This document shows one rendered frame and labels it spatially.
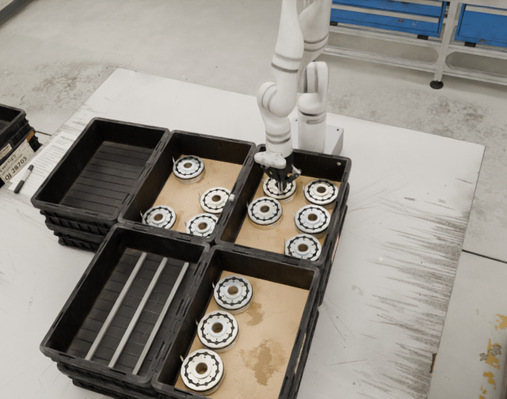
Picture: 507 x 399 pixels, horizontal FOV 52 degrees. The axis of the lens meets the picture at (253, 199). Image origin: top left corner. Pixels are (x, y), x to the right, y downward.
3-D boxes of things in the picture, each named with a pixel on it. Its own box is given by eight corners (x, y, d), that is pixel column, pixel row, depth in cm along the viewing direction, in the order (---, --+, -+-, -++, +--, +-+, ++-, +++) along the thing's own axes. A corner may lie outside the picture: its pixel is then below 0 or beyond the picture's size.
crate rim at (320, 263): (258, 147, 164) (257, 142, 162) (352, 163, 156) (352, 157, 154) (213, 248, 140) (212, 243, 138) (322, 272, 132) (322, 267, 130)
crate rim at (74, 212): (95, 121, 180) (93, 115, 178) (173, 134, 172) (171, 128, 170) (30, 207, 156) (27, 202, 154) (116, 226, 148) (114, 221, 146)
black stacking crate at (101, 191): (104, 141, 187) (93, 117, 178) (178, 154, 179) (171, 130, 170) (43, 226, 164) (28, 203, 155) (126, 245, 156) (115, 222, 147)
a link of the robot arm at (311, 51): (291, 16, 137) (327, 13, 137) (291, 74, 162) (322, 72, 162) (294, 45, 134) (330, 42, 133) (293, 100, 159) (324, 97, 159)
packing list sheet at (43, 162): (58, 130, 211) (58, 129, 210) (104, 142, 203) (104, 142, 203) (3, 187, 192) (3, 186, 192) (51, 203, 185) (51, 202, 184)
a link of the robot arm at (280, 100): (276, 122, 130) (290, 69, 123) (254, 107, 135) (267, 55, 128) (295, 119, 134) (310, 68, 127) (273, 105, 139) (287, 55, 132)
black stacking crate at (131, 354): (127, 246, 155) (116, 223, 147) (218, 267, 147) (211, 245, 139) (55, 370, 132) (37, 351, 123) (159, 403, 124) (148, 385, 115)
